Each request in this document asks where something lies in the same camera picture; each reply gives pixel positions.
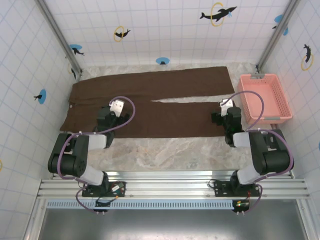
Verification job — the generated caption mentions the brown long pants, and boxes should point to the brown long pants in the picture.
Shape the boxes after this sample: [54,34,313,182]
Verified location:
[59,65,236,139]

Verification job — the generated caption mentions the pink plastic basket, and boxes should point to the pink plastic basket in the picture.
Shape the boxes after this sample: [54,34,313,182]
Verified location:
[237,73,293,125]

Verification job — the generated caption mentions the small green circuit board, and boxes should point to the small green circuit board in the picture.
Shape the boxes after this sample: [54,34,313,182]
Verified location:
[111,182,126,193]

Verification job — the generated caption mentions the diver blue circle sticker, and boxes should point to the diver blue circle sticker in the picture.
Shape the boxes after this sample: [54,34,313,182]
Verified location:
[33,89,48,105]

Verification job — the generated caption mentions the shark blue circle sticker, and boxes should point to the shark blue circle sticker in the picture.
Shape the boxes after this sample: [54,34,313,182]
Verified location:
[69,44,85,56]

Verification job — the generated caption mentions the black connector board green light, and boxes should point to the black connector board green light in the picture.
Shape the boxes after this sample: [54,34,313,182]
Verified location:
[232,199,251,215]

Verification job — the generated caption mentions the black whale sticker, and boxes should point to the black whale sticker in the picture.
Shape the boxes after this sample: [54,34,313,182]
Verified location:
[199,11,225,23]

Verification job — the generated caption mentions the grey metal panel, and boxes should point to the grey metal panel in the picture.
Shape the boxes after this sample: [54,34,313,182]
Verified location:
[39,208,308,240]

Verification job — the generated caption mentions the blue patch sticker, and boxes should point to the blue patch sticker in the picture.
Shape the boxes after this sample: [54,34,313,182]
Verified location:
[272,14,289,36]

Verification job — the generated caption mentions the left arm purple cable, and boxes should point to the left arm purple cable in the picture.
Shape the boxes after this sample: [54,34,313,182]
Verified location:
[56,96,137,215]

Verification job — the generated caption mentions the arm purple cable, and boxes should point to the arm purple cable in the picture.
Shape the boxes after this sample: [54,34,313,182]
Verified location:
[226,90,295,215]
[56,96,137,215]

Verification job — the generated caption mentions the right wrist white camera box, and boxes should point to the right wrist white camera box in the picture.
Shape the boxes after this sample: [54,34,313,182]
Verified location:
[219,98,235,116]

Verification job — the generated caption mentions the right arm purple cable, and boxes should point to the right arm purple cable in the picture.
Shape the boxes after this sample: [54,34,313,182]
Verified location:
[226,90,295,215]

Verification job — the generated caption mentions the black fish yellow ring sticker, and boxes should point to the black fish yellow ring sticker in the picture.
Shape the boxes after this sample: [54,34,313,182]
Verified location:
[67,62,77,80]

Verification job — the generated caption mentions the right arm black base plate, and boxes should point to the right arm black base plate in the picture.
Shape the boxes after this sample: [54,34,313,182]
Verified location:
[208,179,261,198]

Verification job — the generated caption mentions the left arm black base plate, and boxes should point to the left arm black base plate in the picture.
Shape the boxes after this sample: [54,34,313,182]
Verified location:
[81,180,128,198]

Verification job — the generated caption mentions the aluminium mounting rail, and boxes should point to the aluminium mounting rail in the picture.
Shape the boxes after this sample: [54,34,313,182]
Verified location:
[37,170,311,200]

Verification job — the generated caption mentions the small dolphin yellow ring sticker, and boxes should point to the small dolphin yellow ring sticker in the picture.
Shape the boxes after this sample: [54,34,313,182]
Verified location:
[113,24,132,43]

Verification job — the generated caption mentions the white slotted cable duct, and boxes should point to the white slotted cable duct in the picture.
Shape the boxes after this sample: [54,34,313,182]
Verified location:
[46,199,251,210]

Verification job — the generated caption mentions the aluminium corner post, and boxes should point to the aluminium corner post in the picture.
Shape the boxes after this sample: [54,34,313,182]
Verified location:
[257,0,302,72]
[36,0,84,76]

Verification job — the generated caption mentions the upright dolphin yellow ring sticker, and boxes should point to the upright dolphin yellow ring sticker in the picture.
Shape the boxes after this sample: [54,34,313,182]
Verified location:
[300,43,315,72]

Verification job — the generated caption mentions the large dolphin yellow ring sticker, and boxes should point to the large dolphin yellow ring sticker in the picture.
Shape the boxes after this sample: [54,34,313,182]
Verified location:
[210,1,238,27]

